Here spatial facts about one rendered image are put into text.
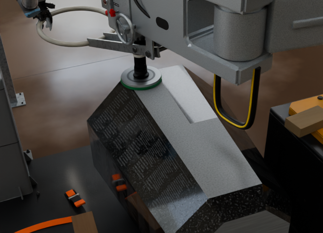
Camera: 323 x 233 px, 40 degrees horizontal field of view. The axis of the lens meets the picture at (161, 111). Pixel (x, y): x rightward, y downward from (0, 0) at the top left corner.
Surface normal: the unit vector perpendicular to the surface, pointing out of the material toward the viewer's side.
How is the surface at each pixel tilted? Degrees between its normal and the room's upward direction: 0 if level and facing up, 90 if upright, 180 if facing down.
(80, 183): 0
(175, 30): 90
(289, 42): 90
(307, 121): 0
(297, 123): 0
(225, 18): 90
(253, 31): 90
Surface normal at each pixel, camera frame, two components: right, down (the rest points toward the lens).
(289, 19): 0.27, 0.54
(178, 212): -0.68, -0.41
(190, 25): 0.62, 0.43
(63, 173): -0.04, -0.82
